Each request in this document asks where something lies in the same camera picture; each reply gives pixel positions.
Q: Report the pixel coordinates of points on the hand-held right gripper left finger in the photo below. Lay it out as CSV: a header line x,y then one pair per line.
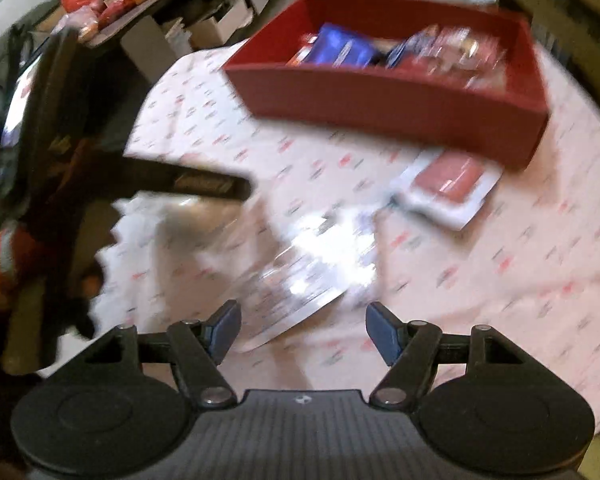
x,y
222,332

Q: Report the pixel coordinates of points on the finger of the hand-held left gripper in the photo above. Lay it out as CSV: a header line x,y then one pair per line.
x,y
205,185

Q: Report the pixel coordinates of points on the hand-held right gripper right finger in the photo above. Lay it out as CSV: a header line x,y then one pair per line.
x,y
385,332

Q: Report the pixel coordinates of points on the long white snack packet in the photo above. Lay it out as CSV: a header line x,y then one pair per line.
x,y
310,270

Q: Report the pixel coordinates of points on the clear sausage packet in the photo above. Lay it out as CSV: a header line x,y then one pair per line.
x,y
447,177

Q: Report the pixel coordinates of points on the red cardboard box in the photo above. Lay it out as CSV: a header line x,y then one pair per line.
x,y
380,105

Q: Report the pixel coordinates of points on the purple snack packet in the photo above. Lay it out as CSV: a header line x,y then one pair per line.
x,y
345,45

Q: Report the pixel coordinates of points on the blue and orange snack packet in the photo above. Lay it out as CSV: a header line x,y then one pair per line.
x,y
402,52

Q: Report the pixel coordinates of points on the bright red snack packet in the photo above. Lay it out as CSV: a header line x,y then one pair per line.
x,y
460,55

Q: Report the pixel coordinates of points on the person's left forearm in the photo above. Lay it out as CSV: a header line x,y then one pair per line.
x,y
0,270

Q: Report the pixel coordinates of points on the clear bag of orange snacks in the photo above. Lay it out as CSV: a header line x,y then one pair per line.
x,y
82,25

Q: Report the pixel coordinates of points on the cherry print tablecloth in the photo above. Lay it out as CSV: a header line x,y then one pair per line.
x,y
480,270

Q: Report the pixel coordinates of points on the dark desk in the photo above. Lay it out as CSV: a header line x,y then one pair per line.
x,y
150,42

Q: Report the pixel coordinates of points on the open cardboard box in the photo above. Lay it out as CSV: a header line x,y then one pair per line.
x,y
220,20

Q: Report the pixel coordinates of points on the wooden tv stand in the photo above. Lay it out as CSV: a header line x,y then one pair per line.
x,y
580,35

